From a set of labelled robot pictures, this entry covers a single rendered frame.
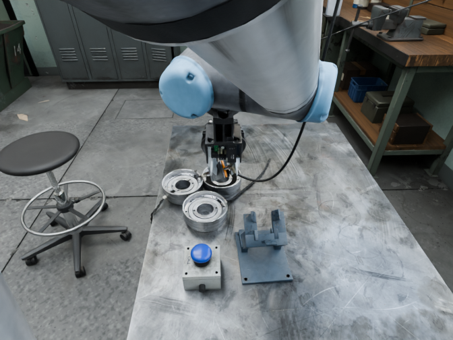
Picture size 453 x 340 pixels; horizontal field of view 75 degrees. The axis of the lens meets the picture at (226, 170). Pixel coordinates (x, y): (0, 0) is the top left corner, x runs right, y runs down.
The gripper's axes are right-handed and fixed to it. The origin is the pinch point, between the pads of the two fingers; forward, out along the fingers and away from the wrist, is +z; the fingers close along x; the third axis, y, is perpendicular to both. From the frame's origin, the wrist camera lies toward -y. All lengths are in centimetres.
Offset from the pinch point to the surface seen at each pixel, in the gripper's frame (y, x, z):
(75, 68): -256, -158, 99
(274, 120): -61, 24, 30
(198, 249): 21.8, -5.1, -0.6
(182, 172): -6.2, -11.3, 7.4
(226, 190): 1.3, 0.6, 6.7
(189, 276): 25.8, -6.8, 1.8
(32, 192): -81, -128, 100
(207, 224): 12.7, -3.9, 4.7
